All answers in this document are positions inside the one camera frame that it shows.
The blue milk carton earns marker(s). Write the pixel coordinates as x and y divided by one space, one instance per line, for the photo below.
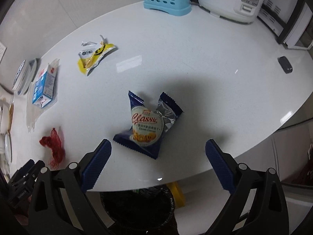
44 85

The black bin with bag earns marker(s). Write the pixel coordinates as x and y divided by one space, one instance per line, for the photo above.
137 208

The round wooden board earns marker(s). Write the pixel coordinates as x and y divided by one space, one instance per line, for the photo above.
11 116

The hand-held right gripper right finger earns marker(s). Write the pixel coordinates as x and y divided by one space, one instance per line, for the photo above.
220 166

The blue patterned bowl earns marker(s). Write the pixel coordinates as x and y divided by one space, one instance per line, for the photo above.
20 74

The small black object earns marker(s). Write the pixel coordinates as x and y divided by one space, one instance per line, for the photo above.
285 64

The red mesh net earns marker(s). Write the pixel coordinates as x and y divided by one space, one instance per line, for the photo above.
55 149

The white toaster oven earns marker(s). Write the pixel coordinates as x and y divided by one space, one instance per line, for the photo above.
291 22

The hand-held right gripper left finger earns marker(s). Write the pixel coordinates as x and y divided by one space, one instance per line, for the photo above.
96 162

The yellow snack wrapper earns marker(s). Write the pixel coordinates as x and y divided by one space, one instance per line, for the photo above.
94 57

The blue cookie packet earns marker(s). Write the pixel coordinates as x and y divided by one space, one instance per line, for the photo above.
146 127

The white flowered rice cooker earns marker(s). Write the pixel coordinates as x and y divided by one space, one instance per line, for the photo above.
227 0

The blue striped plate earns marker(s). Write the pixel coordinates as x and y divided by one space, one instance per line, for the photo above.
8 146

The white wall socket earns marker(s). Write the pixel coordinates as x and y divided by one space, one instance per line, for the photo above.
2 52

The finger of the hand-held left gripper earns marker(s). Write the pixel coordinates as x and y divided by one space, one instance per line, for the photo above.
23 169
33 173

